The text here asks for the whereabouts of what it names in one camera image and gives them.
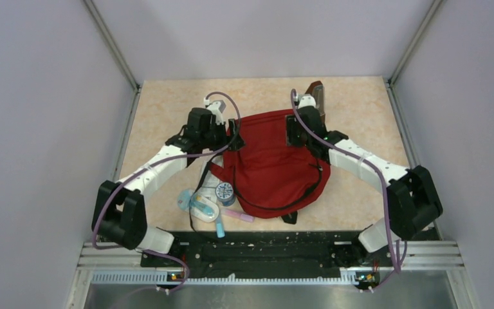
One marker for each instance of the blue packaged scissors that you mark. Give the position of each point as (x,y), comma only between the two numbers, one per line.
(198,206)

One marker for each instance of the white paper tag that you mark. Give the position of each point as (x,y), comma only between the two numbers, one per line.
(210,181)

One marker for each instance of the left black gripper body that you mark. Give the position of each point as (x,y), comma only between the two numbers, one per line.
(219,137)

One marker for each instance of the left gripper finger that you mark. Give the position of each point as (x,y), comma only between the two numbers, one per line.
(233,130)
(236,143)

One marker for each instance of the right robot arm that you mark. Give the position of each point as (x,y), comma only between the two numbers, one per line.
(410,199)

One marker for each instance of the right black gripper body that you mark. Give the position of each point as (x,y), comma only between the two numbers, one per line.
(305,140)

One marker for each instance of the red backpack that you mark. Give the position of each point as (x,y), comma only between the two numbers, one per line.
(269,178)

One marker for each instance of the light blue marker pen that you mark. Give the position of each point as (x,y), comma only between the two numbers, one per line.
(219,228)

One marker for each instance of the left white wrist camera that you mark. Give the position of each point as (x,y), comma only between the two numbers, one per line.
(217,108)

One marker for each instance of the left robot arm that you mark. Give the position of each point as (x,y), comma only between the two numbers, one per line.
(120,215)

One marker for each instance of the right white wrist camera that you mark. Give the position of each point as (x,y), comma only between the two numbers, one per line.
(305,100)

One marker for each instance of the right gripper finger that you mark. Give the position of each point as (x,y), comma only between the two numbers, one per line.
(291,124)
(292,138)

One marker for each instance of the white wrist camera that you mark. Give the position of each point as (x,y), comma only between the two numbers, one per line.
(305,100)
(217,108)

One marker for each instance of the pink highlighter pen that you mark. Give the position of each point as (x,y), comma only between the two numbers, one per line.
(238,215)

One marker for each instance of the blue round tape tin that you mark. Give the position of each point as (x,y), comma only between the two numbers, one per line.
(224,193)

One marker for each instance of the brown wooden metronome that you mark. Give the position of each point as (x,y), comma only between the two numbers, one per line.
(317,91)

